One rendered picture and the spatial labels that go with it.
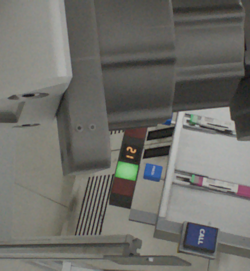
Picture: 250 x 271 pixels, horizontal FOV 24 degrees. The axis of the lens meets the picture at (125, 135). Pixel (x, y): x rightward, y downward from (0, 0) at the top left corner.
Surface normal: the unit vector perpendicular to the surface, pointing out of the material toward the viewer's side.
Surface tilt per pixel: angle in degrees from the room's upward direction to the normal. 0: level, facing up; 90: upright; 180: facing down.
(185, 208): 45
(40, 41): 82
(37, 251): 90
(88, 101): 37
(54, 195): 0
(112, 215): 90
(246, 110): 106
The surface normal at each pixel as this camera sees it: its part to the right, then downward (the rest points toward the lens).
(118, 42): 0.17, 0.10
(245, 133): -0.93, 0.08
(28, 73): -0.58, 0.00
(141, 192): -0.67, -0.41
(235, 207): 0.04, -0.39
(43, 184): 0.71, -0.14
